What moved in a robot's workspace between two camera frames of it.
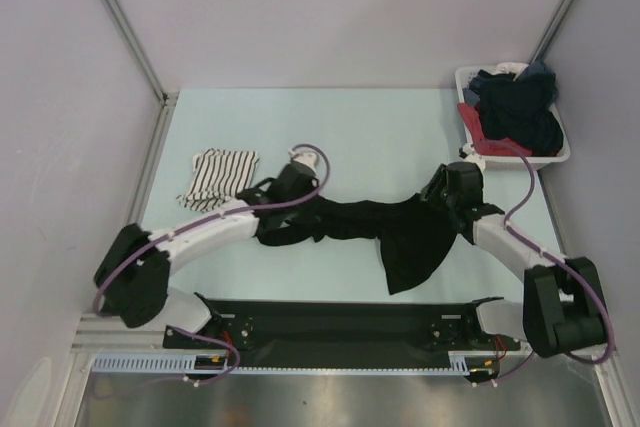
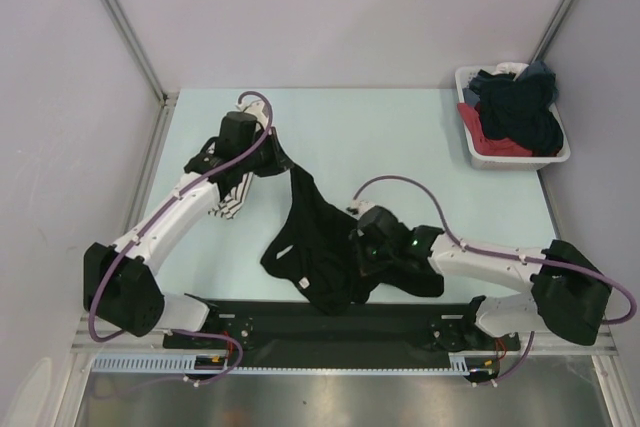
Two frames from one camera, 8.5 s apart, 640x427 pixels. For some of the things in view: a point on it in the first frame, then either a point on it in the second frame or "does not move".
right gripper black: [430, 190] → [363, 264]
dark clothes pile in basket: [511, 106] does not move
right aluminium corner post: [567, 3] does not move
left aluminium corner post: [168, 100] does not move
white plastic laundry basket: [462, 76] does not move
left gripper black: [313, 187] → [279, 161]
